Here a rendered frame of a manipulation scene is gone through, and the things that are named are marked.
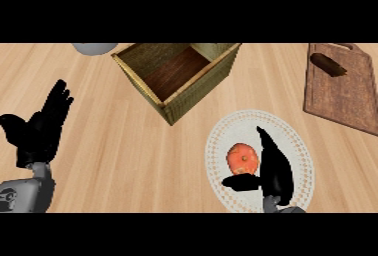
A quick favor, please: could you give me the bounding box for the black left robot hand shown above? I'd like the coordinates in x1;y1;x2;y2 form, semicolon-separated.
0;78;76;169

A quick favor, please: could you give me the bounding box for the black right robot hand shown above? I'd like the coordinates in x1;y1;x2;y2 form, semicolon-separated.
221;125;296;207

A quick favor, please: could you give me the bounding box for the orange squash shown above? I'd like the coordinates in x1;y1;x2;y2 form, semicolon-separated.
225;142;262;176

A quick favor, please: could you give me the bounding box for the white round placemat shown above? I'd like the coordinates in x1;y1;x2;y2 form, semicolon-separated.
204;109;317;214

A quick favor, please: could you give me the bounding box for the olive wicker basket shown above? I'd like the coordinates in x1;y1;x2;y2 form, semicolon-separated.
110;43;244;127

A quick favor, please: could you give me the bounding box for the brown wooden cutting board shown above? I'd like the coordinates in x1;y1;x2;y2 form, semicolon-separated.
302;43;378;137

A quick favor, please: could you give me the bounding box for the grey round bowl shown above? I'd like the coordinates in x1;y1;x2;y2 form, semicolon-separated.
71;43;120;57

